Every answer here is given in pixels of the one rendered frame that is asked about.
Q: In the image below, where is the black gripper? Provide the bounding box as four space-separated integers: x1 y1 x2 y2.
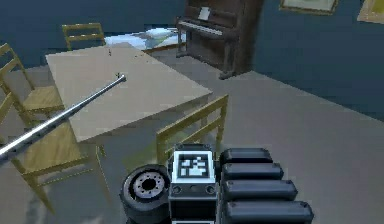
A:
119 163 173 224

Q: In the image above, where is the yellow wooden chair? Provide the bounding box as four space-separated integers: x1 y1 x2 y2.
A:
0 121 113 216
155 94 230 165
0 43 66 129
61 22 107 52

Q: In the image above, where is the beige wooden table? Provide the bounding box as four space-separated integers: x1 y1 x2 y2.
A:
45 42 214 144

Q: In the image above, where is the silver metal rod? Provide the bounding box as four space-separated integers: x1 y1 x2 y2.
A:
0 73 128 164

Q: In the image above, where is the dark brown upright piano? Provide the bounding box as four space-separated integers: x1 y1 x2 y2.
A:
175 0 265 80

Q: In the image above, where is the white music sheet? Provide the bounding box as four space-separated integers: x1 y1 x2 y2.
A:
197 6 212 22

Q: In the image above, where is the gold framed wall picture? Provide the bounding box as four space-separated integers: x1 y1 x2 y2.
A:
279 0 340 16

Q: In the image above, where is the yellow framed wall picture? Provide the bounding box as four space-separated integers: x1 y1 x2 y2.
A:
357 0 384 25

